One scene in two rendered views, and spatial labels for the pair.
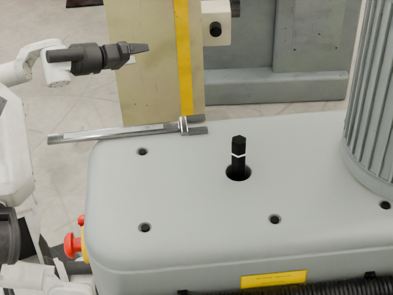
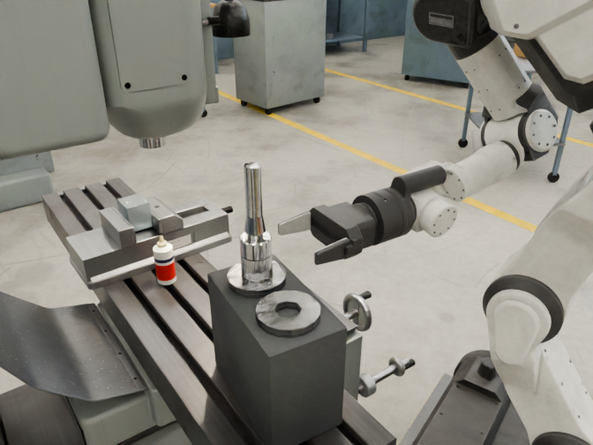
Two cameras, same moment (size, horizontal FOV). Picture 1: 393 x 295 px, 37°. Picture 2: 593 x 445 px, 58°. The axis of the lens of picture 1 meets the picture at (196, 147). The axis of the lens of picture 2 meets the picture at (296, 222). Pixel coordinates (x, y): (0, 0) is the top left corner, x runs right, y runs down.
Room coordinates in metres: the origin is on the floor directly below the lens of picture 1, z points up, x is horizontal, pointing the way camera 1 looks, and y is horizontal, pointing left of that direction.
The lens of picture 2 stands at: (1.50, -0.33, 1.61)
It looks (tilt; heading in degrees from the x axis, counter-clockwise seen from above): 28 degrees down; 148
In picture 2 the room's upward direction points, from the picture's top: straight up
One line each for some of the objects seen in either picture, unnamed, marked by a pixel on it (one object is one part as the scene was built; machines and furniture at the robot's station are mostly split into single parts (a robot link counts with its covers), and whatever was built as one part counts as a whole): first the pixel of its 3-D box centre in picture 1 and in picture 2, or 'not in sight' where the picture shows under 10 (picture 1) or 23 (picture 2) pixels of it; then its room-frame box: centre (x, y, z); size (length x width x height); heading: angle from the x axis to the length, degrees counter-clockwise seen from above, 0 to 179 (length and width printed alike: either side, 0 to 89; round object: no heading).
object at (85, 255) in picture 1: (90, 243); not in sight; (0.58, 0.17, 1.76); 0.06 x 0.02 x 0.06; 3
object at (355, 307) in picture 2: not in sight; (347, 316); (0.56, 0.44, 0.66); 0.16 x 0.12 x 0.12; 93
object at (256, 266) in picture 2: not in sight; (256, 258); (0.90, -0.02, 1.19); 0.05 x 0.05 x 0.06
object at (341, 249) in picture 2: not in sight; (334, 253); (0.96, 0.08, 1.19); 0.06 x 0.02 x 0.03; 90
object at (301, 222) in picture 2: not in sight; (293, 223); (0.84, 0.08, 1.19); 0.06 x 0.02 x 0.03; 90
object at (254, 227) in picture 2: not in sight; (253, 201); (0.90, -0.02, 1.28); 0.03 x 0.03 x 0.11
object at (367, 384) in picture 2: not in sight; (386, 373); (0.70, 0.48, 0.54); 0.22 x 0.06 x 0.06; 93
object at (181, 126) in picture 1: (127, 131); not in sight; (0.68, 0.10, 1.89); 0.24 x 0.04 x 0.01; 94
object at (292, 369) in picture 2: not in sight; (273, 343); (0.95, -0.02, 1.06); 0.22 x 0.12 x 0.20; 177
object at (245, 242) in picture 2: not in sight; (255, 239); (0.90, -0.02, 1.22); 0.05 x 0.05 x 0.01
